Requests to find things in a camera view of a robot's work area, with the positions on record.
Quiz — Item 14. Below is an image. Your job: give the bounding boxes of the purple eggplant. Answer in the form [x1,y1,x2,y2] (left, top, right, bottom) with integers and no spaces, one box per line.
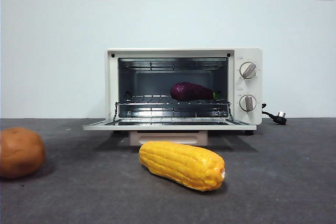
[170,81,221,102]

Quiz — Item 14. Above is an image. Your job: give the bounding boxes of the oven door with beige handle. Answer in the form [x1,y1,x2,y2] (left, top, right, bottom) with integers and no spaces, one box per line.
[83,118,258,147]

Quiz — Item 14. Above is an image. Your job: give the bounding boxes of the white Toshiba toaster oven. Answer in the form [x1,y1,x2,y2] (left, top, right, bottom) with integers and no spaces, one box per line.
[105,48,263,136]

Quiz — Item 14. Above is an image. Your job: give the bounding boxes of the smaller beige oven knob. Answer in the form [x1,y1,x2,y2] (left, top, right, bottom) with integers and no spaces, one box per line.
[239,94,258,112]

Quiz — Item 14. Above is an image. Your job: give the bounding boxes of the metal wire oven rack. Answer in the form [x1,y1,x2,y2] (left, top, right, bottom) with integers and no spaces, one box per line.
[114,94,232,119]

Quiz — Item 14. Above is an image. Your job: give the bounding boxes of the brown potato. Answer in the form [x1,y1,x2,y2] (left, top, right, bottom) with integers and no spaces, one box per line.
[0,127,46,179]

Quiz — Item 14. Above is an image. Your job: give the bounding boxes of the larger beige oven knob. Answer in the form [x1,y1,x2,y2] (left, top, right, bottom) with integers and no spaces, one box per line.
[240,62,258,80]

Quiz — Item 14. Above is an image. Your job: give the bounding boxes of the yellow corn cob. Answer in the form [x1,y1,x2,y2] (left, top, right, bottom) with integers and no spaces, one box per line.
[139,141,226,191]

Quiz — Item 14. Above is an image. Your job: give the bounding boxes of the black power cord with plug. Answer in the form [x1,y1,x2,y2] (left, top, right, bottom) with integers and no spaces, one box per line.
[260,103,288,125]

